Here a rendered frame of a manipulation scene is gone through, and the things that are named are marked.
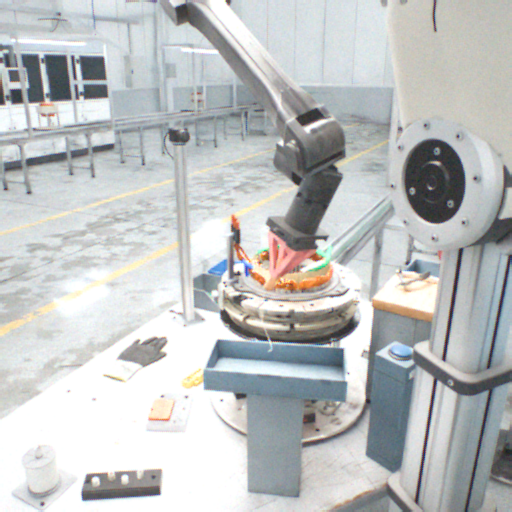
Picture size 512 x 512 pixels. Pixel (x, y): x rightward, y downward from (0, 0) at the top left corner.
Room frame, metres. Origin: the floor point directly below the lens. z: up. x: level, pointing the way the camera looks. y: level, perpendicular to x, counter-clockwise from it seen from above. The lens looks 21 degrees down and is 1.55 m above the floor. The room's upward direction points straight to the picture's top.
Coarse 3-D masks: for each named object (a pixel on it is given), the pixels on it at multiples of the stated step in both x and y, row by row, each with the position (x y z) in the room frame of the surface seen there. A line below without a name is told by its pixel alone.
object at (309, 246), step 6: (300, 240) 0.73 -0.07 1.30; (306, 240) 0.74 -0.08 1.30; (312, 240) 0.75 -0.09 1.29; (288, 246) 0.73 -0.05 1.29; (294, 246) 0.72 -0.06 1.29; (300, 246) 0.73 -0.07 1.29; (306, 246) 0.74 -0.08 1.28; (312, 246) 0.76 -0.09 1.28; (318, 246) 0.77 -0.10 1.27; (282, 252) 0.79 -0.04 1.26; (306, 252) 0.76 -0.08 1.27; (312, 252) 0.77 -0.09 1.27; (282, 258) 0.79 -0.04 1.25; (300, 258) 0.77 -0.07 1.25; (306, 258) 0.77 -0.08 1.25; (294, 264) 0.77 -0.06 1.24; (288, 270) 0.78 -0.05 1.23; (282, 276) 0.78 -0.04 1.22
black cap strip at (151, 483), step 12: (84, 480) 0.74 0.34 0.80; (108, 480) 0.74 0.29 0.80; (120, 480) 0.74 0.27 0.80; (132, 480) 0.74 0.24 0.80; (144, 480) 0.74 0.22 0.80; (156, 480) 0.74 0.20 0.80; (84, 492) 0.71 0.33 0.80; (96, 492) 0.71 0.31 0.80; (108, 492) 0.71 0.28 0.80; (120, 492) 0.72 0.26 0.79; (132, 492) 0.72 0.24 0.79; (144, 492) 0.72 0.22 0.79; (156, 492) 0.72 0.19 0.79
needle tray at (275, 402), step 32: (224, 352) 0.83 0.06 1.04; (256, 352) 0.82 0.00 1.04; (288, 352) 0.81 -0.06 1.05; (320, 352) 0.80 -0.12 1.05; (224, 384) 0.72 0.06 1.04; (256, 384) 0.71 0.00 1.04; (288, 384) 0.71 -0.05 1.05; (320, 384) 0.70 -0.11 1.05; (256, 416) 0.73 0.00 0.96; (288, 416) 0.72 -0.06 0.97; (256, 448) 0.73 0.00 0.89; (288, 448) 0.72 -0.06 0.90; (256, 480) 0.73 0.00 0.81; (288, 480) 0.72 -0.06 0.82
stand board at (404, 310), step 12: (396, 276) 1.14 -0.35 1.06; (384, 288) 1.06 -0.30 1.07; (396, 288) 1.06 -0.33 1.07; (420, 288) 1.06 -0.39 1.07; (432, 288) 1.06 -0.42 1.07; (372, 300) 1.01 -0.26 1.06; (384, 300) 1.00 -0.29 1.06; (396, 300) 1.00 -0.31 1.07; (408, 300) 1.00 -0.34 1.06; (420, 300) 1.00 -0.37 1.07; (432, 300) 1.00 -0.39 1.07; (396, 312) 0.98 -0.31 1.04; (408, 312) 0.97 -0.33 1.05; (420, 312) 0.95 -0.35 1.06; (432, 312) 0.94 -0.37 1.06
